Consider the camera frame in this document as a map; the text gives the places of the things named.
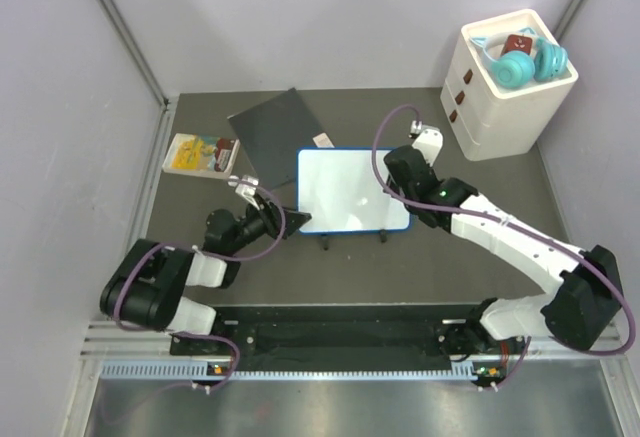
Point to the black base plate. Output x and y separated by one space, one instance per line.
335 337

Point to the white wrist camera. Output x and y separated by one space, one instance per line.
428 140
245 186

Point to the yellow picture book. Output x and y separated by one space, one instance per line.
201 156

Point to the blue framed whiteboard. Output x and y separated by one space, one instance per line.
338 188

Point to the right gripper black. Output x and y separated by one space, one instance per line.
392 185

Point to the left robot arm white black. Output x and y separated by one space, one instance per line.
147 289

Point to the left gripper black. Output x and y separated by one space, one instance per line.
270 216

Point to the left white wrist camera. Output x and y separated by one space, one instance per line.
245 186

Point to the dark grey notebook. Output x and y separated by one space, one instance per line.
273 132

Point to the white drawer cabinet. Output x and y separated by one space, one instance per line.
488 120

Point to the brown square toy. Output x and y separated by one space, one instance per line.
516 42

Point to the teal headphones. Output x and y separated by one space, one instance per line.
514 70

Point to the grey slotted cable duct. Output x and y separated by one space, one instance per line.
205 371

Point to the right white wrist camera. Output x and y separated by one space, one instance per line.
428 140

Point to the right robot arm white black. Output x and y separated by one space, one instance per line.
580 288

